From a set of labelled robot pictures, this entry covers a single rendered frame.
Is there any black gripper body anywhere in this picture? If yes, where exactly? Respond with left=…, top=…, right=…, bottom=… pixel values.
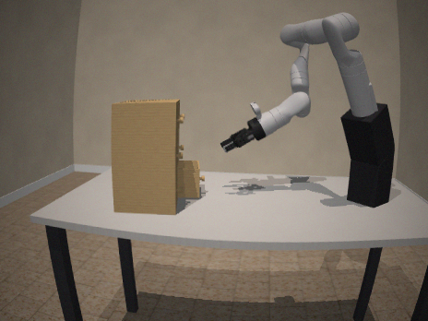
left=241, top=118, right=266, bottom=141

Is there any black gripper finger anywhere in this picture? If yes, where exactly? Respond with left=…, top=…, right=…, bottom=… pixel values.
left=223, top=130, right=255, bottom=153
left=220, top=129, right=244, bottom=148

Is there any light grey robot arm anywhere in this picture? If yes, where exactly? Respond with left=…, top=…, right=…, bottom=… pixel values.
left=250, top=12, right=378, bottom=137

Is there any tan wooden chest of drawers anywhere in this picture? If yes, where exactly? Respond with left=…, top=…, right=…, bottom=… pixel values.
left=112, top=100, right=180, bottom=215

